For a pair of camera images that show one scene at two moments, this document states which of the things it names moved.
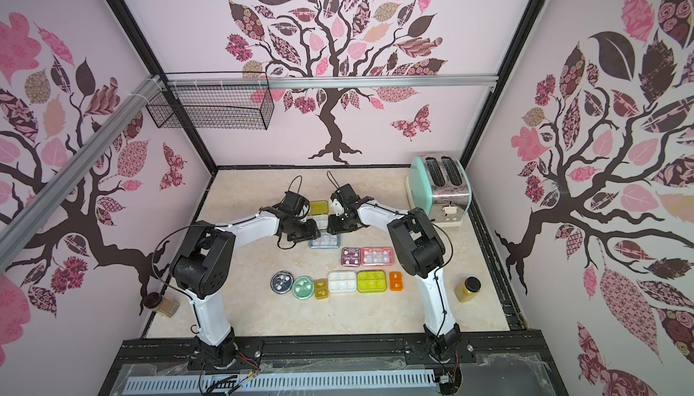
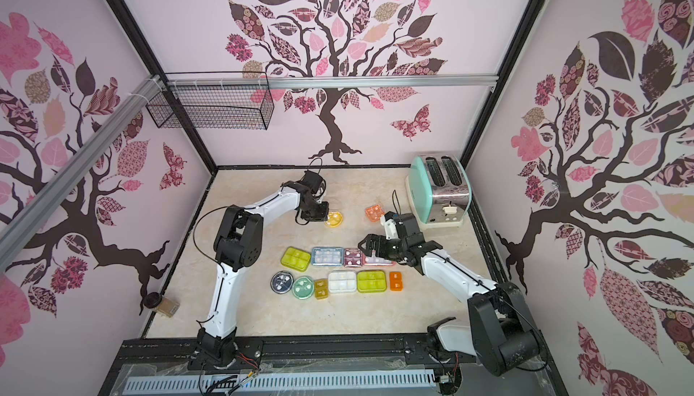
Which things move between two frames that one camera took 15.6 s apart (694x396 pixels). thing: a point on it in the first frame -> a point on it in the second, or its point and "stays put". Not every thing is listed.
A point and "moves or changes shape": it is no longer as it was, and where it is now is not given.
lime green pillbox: (318, 212) moves or changes shape
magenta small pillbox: (351, 257) stays put
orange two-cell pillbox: (396, 283) stays put
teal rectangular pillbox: (326, 240) -> (327, 256)
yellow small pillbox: (321, 288) stays put
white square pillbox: (342, 281) stays put
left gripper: (313, 234) -> (323, 217)
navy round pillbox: (282, 282) stays put
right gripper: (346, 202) -> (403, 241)
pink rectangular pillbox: (378, 256) stays put
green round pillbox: (303, 287) stays put
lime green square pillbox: (371, 281) stays put
